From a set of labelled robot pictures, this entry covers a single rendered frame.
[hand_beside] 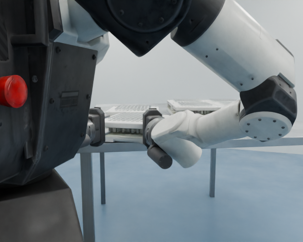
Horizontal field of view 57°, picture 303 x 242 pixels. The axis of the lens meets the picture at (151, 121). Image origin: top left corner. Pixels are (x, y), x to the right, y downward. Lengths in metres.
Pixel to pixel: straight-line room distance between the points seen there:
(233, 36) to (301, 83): 4.21
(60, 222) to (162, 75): 4.42
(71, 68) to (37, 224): 0.20
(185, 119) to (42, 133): 0.33
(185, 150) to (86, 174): 0.48
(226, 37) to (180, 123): 0.27
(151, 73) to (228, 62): 4.42
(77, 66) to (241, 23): 0.22
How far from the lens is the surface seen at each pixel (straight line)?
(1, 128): 0.32
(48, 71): 0.35
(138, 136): 0.95
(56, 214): 0.40
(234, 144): 1.09
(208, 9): 0.37
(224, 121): 0.54
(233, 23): 0.38
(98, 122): 0.87
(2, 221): 0.39
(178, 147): 0.65
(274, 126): 0.47
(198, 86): 4.60
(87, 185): 1.06
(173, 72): 4.69
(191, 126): 0.59
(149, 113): 0.83
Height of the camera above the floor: 1.12
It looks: 9 degrees down
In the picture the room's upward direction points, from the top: straight up
